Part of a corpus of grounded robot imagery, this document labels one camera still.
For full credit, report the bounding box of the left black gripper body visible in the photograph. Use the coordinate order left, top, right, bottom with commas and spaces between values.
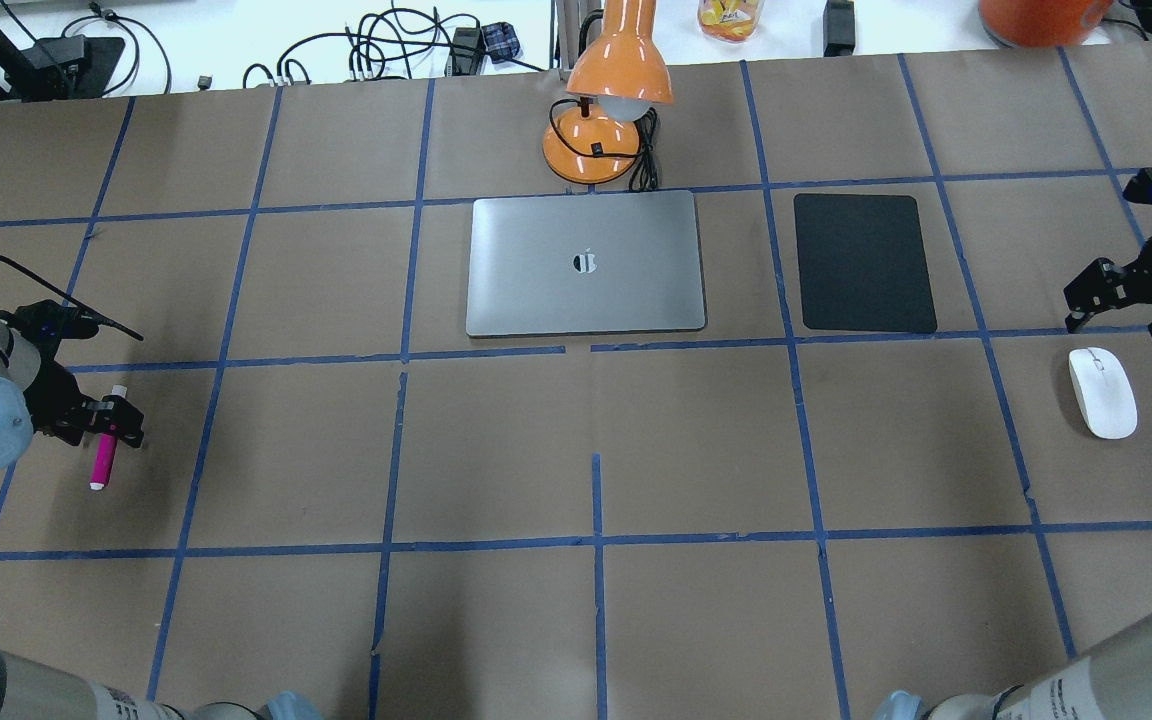
31, 363, 108, 446

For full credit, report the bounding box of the orange cylindrical container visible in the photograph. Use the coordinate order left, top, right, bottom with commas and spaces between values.
977, 1, 1114, 47

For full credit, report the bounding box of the black power adapter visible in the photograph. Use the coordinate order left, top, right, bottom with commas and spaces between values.
823, 0, 858, 56

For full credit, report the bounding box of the pink marker pen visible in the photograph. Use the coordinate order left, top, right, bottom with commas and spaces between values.
90, 386, 128, 492

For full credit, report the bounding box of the orange desk lamp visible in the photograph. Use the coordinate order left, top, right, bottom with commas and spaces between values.
541, 1, 675, 192

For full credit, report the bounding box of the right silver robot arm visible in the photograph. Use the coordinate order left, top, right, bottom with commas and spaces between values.
876, 236, 1152, 719

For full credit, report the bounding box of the black tripod stand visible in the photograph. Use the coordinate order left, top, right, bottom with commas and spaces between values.
0, 1, 141, 103

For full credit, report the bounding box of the white computer mouse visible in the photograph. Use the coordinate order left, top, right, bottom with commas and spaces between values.
1068, 347, 1139, 439

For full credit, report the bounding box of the black lamp power cable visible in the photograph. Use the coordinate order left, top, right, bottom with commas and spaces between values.
576, 108, 661, 194

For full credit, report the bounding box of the silver closed laptop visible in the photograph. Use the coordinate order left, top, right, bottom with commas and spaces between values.
463, 190, 708, 338

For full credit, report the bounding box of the black mousepad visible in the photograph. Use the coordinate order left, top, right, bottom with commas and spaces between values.
794, 194, 938, 334

